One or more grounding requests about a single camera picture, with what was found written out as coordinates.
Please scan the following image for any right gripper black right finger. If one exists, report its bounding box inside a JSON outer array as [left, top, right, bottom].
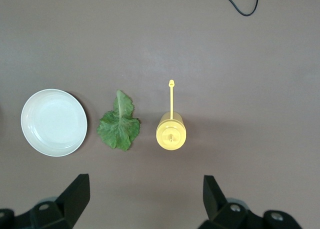
[[197, 175, 308, 229]]

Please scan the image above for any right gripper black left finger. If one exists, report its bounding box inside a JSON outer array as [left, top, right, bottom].
[[0, 173, 91, 229]]

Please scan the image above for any green lettuce leaf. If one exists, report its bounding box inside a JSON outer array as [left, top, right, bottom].
[[96, 89, 141, 152]]

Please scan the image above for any beige round plate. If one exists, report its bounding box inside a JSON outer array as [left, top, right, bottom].
[[20, 88, 89, 158]]

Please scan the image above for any yellow squeeze bottle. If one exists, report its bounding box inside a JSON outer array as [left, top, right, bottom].
[[155, 79, 188, 151]]

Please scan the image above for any thin black looped cable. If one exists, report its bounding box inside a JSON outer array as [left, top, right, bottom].
[[215, 0, 262, 17]]

